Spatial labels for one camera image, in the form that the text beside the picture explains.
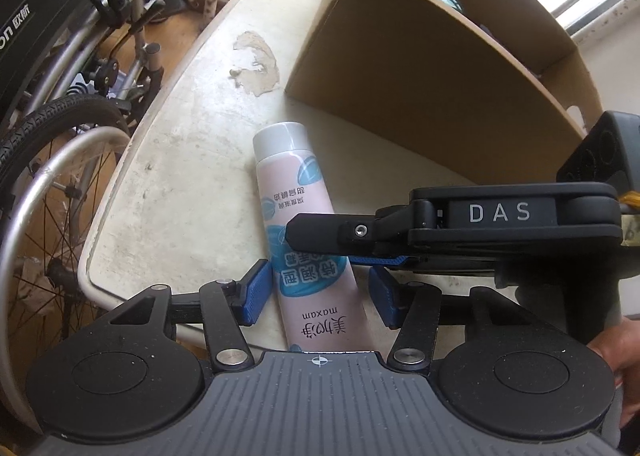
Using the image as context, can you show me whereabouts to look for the pink blue cream tube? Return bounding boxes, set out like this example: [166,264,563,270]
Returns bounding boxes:
[253,121,374,352]

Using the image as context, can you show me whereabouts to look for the person's right hand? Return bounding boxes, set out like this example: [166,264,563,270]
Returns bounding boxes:
[588,319,640,428]

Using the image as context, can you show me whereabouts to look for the brown cardboard box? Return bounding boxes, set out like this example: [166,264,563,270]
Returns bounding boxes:
[286,0,602,184]

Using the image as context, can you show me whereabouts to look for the black wheelchair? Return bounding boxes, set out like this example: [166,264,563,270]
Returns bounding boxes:
[1,0,198,430]

